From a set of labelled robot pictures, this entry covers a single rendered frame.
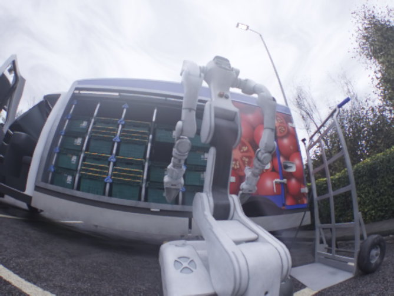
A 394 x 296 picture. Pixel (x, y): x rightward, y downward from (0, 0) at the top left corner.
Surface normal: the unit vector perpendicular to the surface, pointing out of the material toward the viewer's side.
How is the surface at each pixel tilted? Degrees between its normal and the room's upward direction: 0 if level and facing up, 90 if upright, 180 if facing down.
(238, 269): 70
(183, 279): 38
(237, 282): 93
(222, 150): 110
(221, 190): 89
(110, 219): 90
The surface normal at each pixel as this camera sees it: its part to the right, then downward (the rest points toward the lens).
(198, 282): 0.21, -0.96
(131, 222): 0.22, -0.40
